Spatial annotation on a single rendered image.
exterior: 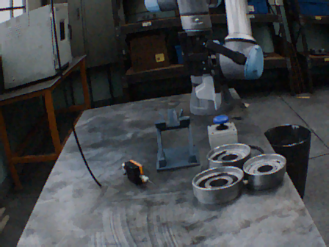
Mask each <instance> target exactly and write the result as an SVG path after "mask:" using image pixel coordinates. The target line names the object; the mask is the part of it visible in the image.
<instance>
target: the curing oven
mask: <svg viewBox="0 0 329 247"><path fill-rule="evenodd" d="M53 6H54V17H55V24H56V25H55V26H56V31H57V42H58V47H59V48H58V49H59V56H60V62H61V67H62V68H61V69H63V68H67V67H69V64H71V63H72V50H71V39H72V37H73V36H72V29H71V27H72V26H71V25H70V23H69V14H68V13H69V12H68V3H62V4H53ZM52 20H53V18H52V12H51V4H50V5H46V6H44V7H40V8H37V9H36V10H32V11H30V12H26V13H24V14H23V15H18V16H17V17H14V18H11V19H10V20H7V21H4V22H2V23H0V46H1V60H2V69H3V77H4V86H5V90H6V89H9V91H10V92H11V91H12V87H17V86H20V85H22V84H26V83H29V82H34V81H36V80H38V79H44V78H48V77H51V79H55V76H54V75H56V74H57V73H58V72H59V64H58V60H57V59H58V58H57V51H56V45H55V44H56V43H55V37H54V28H53V26H54V25H53V21H52Z"/></svg>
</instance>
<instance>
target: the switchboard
mask: <svg viewBox="0 0 329 247"><path fill-rule="evenodd" d="M116 1H117V12H118V14H117V15H118V17H119V26H122V25H126V24H128V23H129V22H128V18H127V17H128V16H127V12H126V11H127V9H126V1H125V0H116ZM62 3H68V12H69V13H68V14H69V23H70V25H71V26H72V27H71V29H72V36H73V37H72V39H70V42H71V50H72V57H73V58H75V57H80V56H83V55H86V56H85V57H84V63H85V64H84V65H85V68H86V69H85V70H87V75H88V81H89V88H90V97H91V100H92V107H93V109H95V105H94V102H93V93H92V86H91V83H90V80H91V78H90V71H89V69H90V68H96V67H100V66H103V65H106V66H107V69H108V70H107V73H108V77H109V86H110V95H111V97H112V105H115V103H114V96H113V92H112V82H111V78H110V74H111V73H110V71H109V64H112V63H117V62H118V54H117V52H118V51H117V47H116V45H117V44H116V40H115V38H116V37H115V29H114V23H113V22H114V20H113V14H112V2H111V0H53V4H62ZM124 39H126V42H127V43H128V45H129V48H130V49H131V45H130V34H129V33H128V34H124V35H122V36H121V43H122V44H121V46H122V50H123V59H124V61H126V60H131V56H130V54H129V50H128V48H127V45H126V42H125V40H124ZM77 71H80V66H78V67H77V68H76V69H74V70H73V71H72V72H71V73H69V77H70V88H71V94H72V100H73V105H75V101H74V95H73V88H72V86H73V84H72V81H71V80H72V79H71V74H72V73H76V72H77Z"/></svg>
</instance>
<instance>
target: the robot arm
mask: <svg viewBox="0 0 329 247"><path fill-rule="evenodd" d="M220 2H221V0H145V6H146V7H147V9H148V10H149V11H150V12H163V11H172V10H179V11H180V16H181V22H182V27H183V30H184V32H178V36H179V41H180V46H181V50H182V55H183V61H184V70H185V72H186V75H187V76H191V80H192V95H191V99H190V109H191V113H192V114H194V115H218V114H225V113H227V112H230V111H232V110H233V109H234V100H233V98H232V96H231V92H230V90H229V89H228V86H227V82H226V79H258V78H259V77H260V76H261V75H262V71H263V67H264V66H263V64H264V56H263V54H262V50H261V47H260V46H258V45H257V42H256V41H255V40H254V39H253V36H252V30H251V25H250V16H249V10H248V5H247V0H225V8H226V15H227V21H228V33H229V35H228V36H227V37H226V38H225V45H220V42H219V41H216V40H214V41H213V40H210V39H208V38H206V37H205V36H204V35H210V34H213V33H212V29H210V28H211V27H212V23H211V19H210V17H209V9H211V8H215V7H217V6H219V4H220ZM196 37H198V39H199V40H196V39H195V38H196ZM205 40H206V42H205Z"/></svg>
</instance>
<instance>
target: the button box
mask: <svg viewBox="0 0 329 247"><path fill-rule="evenodd" d="M208 131H209V144H210V146H211V149H214V148H216V147H219V146H224V145H228V144H231V143H237V142H238V137H237V130H236V129H235V126H234V123H233V122H230V123H224V127H223V128H220V125H219V124H218V125H213V126H208Z"/></svg>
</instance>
